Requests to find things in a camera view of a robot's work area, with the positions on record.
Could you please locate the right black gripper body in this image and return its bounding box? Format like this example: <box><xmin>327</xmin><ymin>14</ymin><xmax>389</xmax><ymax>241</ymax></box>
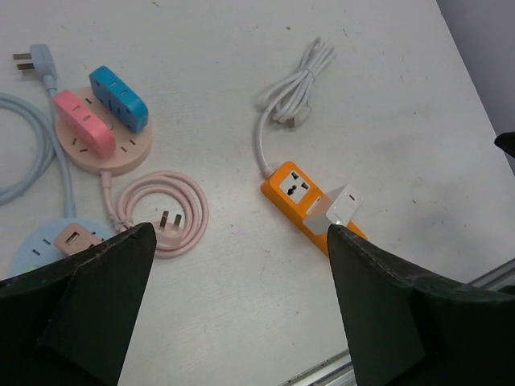
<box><xmin>494</xmin><ymin>132</ymin><xmax>515</xmax><ymax>158</ymax></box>

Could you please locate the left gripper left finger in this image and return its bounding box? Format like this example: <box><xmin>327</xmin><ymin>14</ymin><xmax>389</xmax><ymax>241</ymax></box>
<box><xmin>1</xmin><ymin>223</ymin><xmax>156</xmax><ymax>385</ymax></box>

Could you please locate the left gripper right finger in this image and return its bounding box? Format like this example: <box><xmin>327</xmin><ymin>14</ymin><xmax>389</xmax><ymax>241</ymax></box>
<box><xmin>325</xmin><ymin>224</ymin><xmax>515</xmax><ymax>386</ymax></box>

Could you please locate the pink brown charger plug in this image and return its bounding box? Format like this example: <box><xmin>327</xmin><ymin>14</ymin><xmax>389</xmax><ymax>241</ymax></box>
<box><xmin>54</xmin><ymin>223</ymin><xmax>101</xmax><ymax>257</ymax></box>

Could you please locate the white grey charger plug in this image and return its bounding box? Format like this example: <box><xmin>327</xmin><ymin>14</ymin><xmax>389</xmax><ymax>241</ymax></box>
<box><xmin>303</xmin><ymin>184</ymin><xmax>363</xmax><ymax>236</ymax></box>

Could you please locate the coral pink plug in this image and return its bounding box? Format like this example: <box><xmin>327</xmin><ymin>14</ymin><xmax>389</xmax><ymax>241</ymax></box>
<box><xmin>52</xmin><ymin>90</ymin><xmax>116</xmax><ymax>158</ymax></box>

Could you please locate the blue charger plug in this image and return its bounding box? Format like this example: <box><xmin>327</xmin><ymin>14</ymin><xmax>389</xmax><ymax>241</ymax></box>
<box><xmin>89</xmin><ymin>66</ymin><xmax>149</xmax><ymax>133</ymax></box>

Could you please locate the blue round power strip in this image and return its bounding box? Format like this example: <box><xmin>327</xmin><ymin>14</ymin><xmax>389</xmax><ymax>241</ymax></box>
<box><xmin>7</xmin><ymin>218</ymin><xmax>113</xmax><ymax>277</ymax></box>

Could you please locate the orange power strip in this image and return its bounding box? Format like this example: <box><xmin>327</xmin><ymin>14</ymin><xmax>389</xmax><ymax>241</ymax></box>
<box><xmin>261</xmin><ymin>161</ymin><xmax>367</xmax><ymax>254</ymax></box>

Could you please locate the pink round power strip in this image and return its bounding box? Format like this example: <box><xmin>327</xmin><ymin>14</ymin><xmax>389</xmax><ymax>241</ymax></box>
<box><xmin>56</xmin><ymin>86</ymin><xmax>153</xmax><ymax>176</ymax></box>

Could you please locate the aluminium rail frame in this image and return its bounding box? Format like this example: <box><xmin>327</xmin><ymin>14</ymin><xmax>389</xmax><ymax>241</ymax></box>
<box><xmin>277</xmin><ymin>257</ymin><xmax>515</xmax><ymax>386</ymax></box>

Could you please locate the pink power cord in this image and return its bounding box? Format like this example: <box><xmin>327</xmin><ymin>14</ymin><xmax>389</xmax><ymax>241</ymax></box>
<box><xmin>98</xmin><ymin>170</ymin><xmax>210</xmax><ymax>261</ymax></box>

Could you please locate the blue power cord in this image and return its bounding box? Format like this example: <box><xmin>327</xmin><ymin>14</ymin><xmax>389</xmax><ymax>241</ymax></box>
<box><xmin>0</xmin><ymin>43</ymin><xmax>77</xmax><ymax>220</ymax></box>

